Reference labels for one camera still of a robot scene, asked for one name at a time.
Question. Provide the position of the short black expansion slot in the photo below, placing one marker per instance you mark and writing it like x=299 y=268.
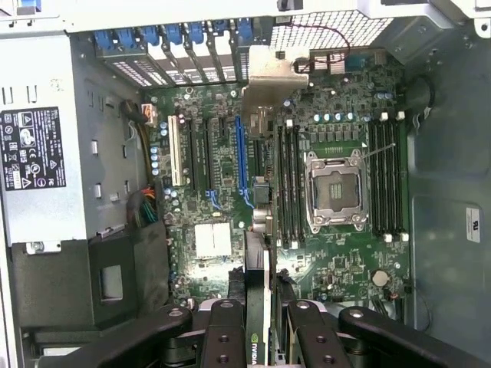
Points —
x=223 y=127

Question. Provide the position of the silver CPU socket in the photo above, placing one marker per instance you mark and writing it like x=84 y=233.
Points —
x=337 y=191

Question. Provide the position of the black RAM slot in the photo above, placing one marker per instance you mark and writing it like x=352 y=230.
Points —
x=397 y=176
x=373 y=176
x=294 y=184
x=287 y=184
x=389 y=176
x=281 y=184
x=381 y=176
x=301 y=184

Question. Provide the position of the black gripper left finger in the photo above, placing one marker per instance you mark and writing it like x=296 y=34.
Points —
x=224 y=337

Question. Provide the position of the blue expansion slot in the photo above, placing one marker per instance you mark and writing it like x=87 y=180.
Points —
x=240 y=153

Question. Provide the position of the socket locking lever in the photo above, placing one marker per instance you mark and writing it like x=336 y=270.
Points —
x=377 y=150

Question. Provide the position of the white expansion slot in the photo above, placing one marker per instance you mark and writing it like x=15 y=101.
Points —
x=174 y=153

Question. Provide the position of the silver coin battery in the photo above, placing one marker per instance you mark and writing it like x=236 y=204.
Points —
x=379 y=278

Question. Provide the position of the blue case latch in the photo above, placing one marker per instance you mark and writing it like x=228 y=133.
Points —
x=30 y=4

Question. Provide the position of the grey power supply unit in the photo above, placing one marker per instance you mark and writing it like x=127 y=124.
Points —
x=38 y=76

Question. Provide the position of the open grey PC case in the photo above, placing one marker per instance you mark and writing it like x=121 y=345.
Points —
x=441 y=134

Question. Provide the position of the black plastic shroud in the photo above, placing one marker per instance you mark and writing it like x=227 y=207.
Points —
x=57 y=287

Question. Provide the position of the green motherboard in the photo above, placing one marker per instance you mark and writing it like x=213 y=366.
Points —
x=337 y=268

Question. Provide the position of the white case label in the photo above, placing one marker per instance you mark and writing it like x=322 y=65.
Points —
x=473 y=224

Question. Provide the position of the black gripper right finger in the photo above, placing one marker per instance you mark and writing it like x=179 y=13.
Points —
x=314 y=341

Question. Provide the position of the silver chipset heatsink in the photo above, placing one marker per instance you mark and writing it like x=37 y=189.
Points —
x=213 y=239

